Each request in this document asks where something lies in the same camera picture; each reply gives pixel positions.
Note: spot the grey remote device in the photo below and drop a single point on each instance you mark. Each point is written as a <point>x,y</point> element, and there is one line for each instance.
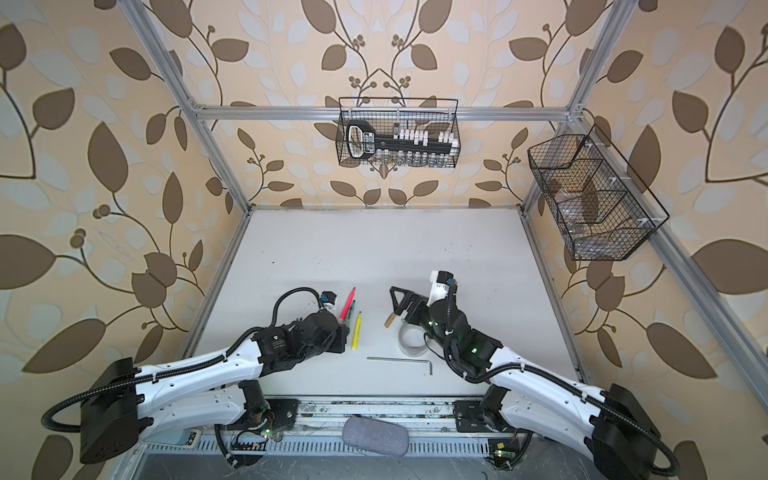
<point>186,438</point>

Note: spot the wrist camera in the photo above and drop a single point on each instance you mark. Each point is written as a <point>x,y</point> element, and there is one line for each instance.
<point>440,285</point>
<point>328,297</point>

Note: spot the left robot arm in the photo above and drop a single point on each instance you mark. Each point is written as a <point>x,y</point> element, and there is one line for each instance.
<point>129,404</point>

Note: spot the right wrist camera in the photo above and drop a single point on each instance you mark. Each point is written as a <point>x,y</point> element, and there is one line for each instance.
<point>440,285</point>

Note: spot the clear tape roll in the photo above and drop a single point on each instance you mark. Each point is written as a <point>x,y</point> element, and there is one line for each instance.
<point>411,340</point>

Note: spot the pink highlighter pen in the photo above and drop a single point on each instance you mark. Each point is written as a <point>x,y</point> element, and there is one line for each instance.
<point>347,305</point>

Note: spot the yellow highlighter pen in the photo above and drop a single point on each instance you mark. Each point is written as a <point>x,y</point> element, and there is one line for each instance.
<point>356,331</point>

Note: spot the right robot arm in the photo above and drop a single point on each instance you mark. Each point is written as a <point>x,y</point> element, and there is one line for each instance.
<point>608,426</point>

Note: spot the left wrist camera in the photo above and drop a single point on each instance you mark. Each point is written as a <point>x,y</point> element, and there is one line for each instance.
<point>328,297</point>

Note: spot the wire basket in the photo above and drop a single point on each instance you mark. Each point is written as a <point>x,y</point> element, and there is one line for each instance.
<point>603,208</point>
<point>433,113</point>

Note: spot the back wire basket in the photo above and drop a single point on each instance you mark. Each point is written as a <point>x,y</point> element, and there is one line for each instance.
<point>433,113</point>

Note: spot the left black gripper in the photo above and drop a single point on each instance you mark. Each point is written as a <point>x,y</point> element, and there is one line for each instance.
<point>342,332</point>

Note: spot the teal highlighter pen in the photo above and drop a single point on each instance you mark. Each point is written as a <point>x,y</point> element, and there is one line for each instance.
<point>350,311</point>

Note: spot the right wire basket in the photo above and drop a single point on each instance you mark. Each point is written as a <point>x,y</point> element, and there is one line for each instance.
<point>603,208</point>

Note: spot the metal hex key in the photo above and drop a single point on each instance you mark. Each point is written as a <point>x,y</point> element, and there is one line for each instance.
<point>428,363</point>

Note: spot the black socket holder tool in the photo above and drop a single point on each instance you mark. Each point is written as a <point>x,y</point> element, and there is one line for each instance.
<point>395,141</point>

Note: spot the grey fabric pouch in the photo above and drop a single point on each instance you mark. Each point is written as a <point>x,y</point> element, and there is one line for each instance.
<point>376,436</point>

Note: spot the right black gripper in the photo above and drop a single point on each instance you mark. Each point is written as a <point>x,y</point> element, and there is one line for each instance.
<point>409,302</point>

